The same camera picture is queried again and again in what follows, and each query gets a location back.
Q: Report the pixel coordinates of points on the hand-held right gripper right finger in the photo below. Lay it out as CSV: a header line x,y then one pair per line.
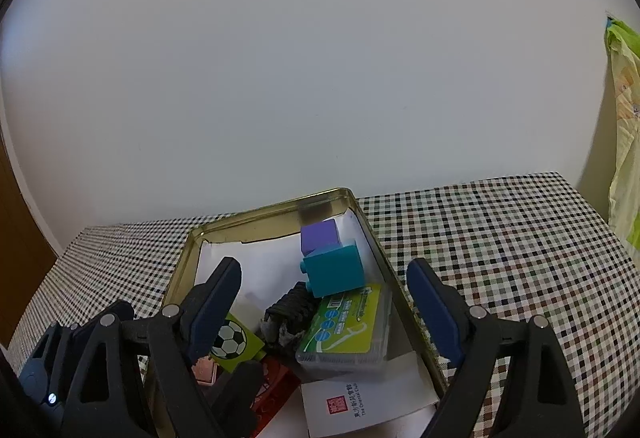
x,y
435,313

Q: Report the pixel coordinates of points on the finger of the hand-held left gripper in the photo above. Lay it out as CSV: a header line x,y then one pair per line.
x,y
240,398

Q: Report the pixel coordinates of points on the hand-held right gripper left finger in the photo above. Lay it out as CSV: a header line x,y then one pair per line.
x,y
210,313

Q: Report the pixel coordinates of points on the green toy block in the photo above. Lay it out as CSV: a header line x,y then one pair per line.
x,y
235,340

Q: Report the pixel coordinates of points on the red toy block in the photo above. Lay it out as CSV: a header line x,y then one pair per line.
x,y
277,383

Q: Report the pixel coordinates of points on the clear box with green label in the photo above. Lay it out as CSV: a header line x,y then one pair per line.
x,y
345,333

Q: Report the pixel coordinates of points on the teal toy block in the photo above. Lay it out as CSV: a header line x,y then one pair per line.
x,y
335,270

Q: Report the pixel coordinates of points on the purple toy block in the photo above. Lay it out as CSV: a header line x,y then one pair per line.
x,y
320,235

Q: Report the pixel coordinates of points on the gold tin box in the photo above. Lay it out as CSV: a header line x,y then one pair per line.
x,y
320,208

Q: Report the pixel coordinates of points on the white paper lining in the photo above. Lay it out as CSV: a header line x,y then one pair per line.
x,y
250,263

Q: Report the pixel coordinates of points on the grey black stone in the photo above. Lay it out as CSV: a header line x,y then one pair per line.
x,y
292,305

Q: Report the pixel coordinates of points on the checkered tablecloth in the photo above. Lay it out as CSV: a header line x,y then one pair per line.
x,y
500,238

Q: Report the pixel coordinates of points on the brown wooden door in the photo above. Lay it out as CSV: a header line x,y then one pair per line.
x,y
20,268

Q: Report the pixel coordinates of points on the small white box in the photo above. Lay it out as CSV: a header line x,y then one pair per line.
x,y
360,398

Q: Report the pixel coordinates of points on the green plastic bag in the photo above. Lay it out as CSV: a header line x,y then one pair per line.
x,y
625,118

